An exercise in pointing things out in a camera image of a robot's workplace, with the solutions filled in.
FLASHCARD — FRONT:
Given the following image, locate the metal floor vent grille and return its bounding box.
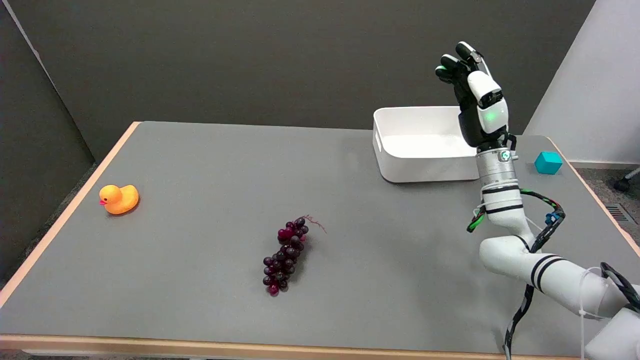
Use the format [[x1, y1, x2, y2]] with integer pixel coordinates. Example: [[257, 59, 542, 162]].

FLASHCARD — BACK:
[[606, 204, 634, 224]]

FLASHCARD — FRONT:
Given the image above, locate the cyan foam cube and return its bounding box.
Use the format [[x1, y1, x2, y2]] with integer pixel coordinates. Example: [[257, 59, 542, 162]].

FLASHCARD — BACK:
[[534, 151, 564, 176]]

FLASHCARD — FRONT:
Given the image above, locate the yellow rubber duck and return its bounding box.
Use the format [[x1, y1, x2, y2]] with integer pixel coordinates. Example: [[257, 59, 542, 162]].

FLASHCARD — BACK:
[[98, 184, 140, 216]]

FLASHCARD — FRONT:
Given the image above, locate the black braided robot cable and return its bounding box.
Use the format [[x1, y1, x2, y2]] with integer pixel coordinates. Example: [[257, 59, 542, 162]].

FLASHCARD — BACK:
[[467, 188, 640, 360]]

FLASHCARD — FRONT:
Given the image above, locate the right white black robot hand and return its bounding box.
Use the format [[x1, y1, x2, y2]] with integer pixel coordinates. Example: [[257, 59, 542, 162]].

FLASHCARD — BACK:
[[435, 41, 511, 151]]

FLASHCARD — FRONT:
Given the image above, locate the white plastic bin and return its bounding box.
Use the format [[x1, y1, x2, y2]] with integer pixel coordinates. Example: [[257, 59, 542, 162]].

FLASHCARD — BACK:
[[372, 105, 482, 184]]

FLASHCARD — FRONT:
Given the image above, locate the black chair caster wheel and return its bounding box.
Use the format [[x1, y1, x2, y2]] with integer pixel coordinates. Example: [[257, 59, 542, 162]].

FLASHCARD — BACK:
[[614, 168, 640, 193]]

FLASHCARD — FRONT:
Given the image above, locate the dark purple grape bunch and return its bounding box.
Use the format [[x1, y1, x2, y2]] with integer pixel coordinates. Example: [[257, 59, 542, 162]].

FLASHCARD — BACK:
[[262, 214, 327, 297]]

